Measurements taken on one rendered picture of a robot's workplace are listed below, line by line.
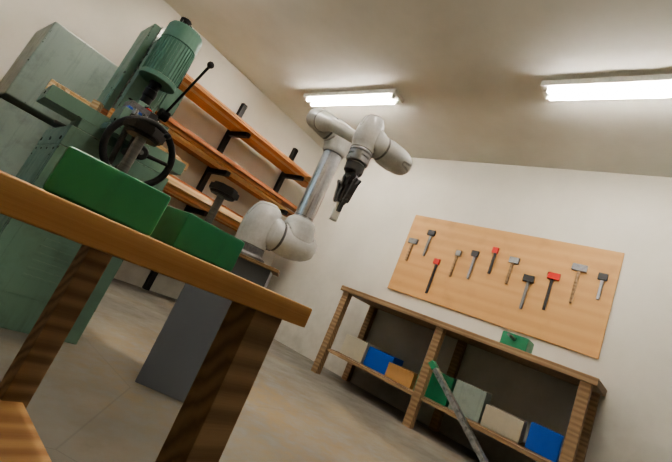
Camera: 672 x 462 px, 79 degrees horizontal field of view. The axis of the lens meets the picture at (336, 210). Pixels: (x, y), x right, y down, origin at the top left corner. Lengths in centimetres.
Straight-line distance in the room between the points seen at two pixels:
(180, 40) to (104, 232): 193
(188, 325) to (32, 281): 61
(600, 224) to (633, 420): 155
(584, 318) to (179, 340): 317
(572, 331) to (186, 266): 376
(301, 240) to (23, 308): 113
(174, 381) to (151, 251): 151
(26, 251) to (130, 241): 162
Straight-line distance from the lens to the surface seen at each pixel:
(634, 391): 393
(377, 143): 159
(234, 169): 465
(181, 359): 185
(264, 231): 189
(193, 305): 182
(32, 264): 199
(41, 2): 456
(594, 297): 405
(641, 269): 414
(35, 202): 34
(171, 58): 221
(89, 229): 35
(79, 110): 197
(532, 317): 406
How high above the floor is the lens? 53
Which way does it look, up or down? 14 degrees up
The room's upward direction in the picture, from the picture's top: 24 degrees clockwise
